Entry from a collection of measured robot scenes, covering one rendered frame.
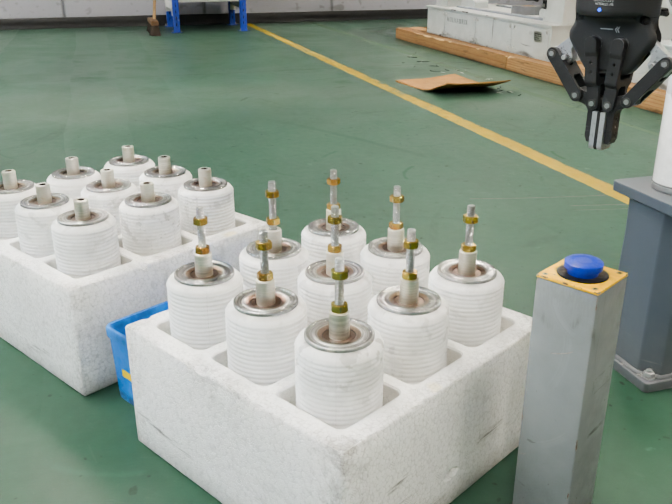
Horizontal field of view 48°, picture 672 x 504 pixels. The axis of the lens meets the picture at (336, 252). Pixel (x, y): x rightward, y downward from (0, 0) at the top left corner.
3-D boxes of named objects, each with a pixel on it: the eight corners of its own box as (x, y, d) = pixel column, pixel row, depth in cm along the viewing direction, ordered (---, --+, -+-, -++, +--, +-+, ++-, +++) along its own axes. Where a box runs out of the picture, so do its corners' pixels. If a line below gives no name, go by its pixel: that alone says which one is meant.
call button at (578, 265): (573, 267, 83) (575, 249, 82) (608, 277, 80) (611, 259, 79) (555, 277, 80) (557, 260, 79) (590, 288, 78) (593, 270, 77)
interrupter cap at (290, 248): (237, 248, 105) (237, 243, 105) (285, 238, 108) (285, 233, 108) (261, 266, 99) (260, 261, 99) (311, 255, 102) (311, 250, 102)
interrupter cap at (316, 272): (367, 286, 93) (367, 281, 93) (305, 288, 92) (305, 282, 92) (361, 262, 100) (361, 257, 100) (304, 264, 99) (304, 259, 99)
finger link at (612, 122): (604, 91, 72) (598, 143, 74) (635, 95, 70) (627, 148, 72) (611, 89, 73) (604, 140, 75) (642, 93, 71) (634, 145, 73)
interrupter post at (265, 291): (266, 311, 87) (265, 284, 85) (251, 305, 88) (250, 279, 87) (280, 304, 88) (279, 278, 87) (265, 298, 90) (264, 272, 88)
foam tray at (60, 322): (151, 259, 166) (143, 180, 159) (272, 313, 141) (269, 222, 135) (-28, 318, 139) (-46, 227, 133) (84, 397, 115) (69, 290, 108)
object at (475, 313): (412, 403, 101) (418, 279, 94) (435, 369, 109) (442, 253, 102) (483, 421, 97) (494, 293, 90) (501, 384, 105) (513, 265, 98)
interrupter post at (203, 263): (195, 273, 97) (194, 249, 96) (214, 272, 97) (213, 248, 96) (194, 280, 95) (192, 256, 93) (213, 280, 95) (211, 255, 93)
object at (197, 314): (181, 379, 106) (170, 261, 100) (249, 376, 107) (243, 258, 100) (172, 418, 98) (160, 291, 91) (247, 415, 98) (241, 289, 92)
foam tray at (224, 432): (332, 342, 131) (332, 245, 124) (532, 435, 106) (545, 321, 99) (137, 440, 105) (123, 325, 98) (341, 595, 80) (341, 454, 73)
